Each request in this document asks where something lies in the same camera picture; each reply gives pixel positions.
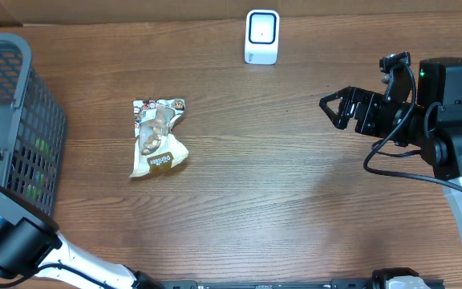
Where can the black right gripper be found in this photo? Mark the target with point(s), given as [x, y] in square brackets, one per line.
[364, 109]

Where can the beige pastry snack packet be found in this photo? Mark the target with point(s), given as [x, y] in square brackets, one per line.
[156, 149]

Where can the green snack packet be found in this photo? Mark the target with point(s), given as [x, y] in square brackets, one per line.
[38, 180]

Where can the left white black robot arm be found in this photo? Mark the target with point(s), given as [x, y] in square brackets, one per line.
[31, 246]

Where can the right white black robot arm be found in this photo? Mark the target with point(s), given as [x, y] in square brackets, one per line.
[423, 109]

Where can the white barcode scanner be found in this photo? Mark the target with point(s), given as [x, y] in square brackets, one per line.
[261, 37]

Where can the grey plastic mesh basket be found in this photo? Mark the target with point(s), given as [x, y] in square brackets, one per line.
[28, 111]

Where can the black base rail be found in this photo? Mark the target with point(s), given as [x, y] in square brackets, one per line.
[395, 277]

